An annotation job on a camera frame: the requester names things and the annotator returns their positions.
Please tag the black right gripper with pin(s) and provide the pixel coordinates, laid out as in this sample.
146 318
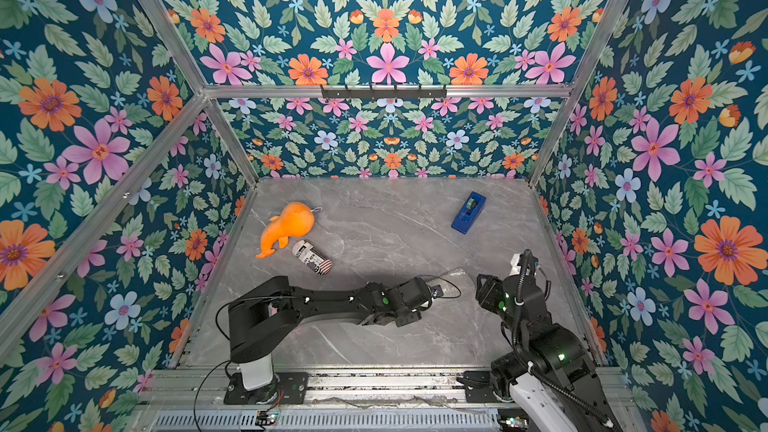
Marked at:
487 287

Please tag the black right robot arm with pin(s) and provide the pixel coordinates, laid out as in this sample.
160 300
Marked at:
548 372

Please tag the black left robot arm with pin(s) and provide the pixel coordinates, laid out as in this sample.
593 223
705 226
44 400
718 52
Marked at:
261 319

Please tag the blue rectangular box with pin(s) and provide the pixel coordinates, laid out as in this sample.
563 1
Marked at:
469 213

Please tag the black white patterned can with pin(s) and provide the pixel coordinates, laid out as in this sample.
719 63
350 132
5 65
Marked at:
311 257

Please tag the orange whale toy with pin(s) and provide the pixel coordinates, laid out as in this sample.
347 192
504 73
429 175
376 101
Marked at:
295 221

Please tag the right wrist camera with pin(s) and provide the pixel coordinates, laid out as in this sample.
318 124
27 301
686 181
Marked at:
524 264

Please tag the white perforated cable tray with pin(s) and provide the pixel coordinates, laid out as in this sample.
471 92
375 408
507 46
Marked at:
330 420

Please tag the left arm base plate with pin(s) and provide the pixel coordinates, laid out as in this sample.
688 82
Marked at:
288 388

